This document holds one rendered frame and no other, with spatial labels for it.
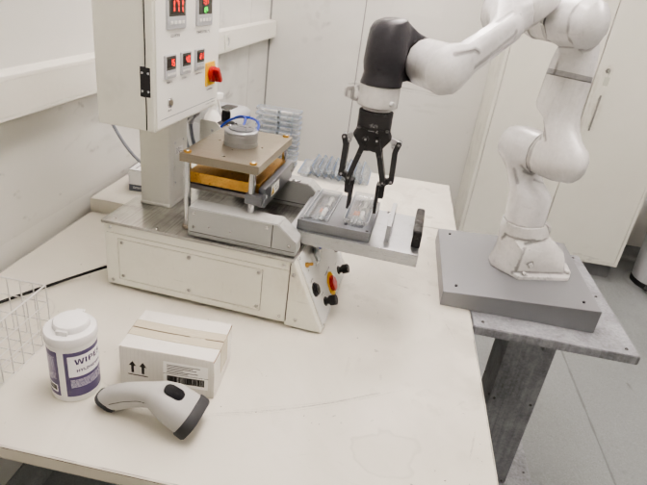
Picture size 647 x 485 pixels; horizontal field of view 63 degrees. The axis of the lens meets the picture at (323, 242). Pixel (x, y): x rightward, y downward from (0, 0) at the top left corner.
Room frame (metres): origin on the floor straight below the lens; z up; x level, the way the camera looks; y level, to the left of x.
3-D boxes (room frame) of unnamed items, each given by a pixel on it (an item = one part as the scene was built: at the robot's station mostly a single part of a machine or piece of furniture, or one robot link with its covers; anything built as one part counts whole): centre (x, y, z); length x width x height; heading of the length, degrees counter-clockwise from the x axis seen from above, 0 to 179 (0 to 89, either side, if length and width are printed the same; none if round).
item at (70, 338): (0.74, 0.42, 0.83); 0.09 x 0.09 x 0.15
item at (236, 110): (2.18, 0.51, 0.88); 0.25 x 0.20 x 0.17; 78
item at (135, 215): (1.22, 0.26, 0.93); 0.46 x 0.35 x 0.01; 81
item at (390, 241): (1.16, -0.08, 0.97); 0.30 x 0.22 x 0.08; 81
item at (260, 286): (1.23, 0.21, 0.84); 0.53 x 0.37 x 0.17; 81
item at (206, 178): (1.22, 0.22, 1.07); 0.22 x 0.17 x 0.10; 171
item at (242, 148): (1.23, 0.25, 1.08); 0.31 x 0.24 x 0.13; 171
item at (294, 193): (1.34, 0.13, 0.97); 0.26 x 0.05 x 0.07; 81
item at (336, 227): (1.17, -0.03, 0.98); 0.20 x 0.17 x 0.03; 171
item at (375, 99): (1.18, -0.06, 1.27); 0.13 x 0.12 x 0.05; 171
